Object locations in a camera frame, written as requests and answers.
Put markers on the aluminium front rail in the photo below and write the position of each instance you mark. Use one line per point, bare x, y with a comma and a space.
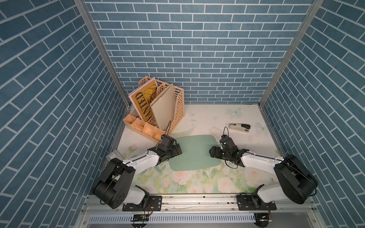
220, 203

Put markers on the floral table mat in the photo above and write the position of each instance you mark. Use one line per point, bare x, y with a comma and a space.
226, 177

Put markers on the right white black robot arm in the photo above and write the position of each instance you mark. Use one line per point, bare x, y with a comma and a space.
295, 181

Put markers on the circuit board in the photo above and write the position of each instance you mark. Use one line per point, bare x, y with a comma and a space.
262, 220
139, 218

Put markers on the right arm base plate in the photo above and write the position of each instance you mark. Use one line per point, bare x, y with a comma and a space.
245, 203

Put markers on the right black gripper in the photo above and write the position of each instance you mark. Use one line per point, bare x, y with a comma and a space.
216, 155

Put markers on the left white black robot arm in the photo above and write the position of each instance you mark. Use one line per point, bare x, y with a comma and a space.
114, 186

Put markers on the black grey stapler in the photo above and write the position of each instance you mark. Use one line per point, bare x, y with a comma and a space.
241, 127

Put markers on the green cutting board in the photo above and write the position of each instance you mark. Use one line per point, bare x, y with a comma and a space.
195, 153

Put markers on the clear plastic labelled box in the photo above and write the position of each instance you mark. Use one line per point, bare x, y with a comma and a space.
114, 154

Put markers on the left circuit board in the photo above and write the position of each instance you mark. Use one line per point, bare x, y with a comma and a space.
139, 218

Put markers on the right circuit board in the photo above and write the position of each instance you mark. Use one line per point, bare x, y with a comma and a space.
262, 220

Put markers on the white cleaver knife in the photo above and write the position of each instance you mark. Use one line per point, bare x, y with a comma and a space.
216, 132

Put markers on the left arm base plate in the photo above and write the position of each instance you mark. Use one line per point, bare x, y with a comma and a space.
148, 203

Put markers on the beige folder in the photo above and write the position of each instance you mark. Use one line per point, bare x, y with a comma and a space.
163, 107

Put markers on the yellow wanted poster book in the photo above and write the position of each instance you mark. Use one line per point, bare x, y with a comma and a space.
142, 97

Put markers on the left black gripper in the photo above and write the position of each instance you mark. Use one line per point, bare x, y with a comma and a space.
175, 153

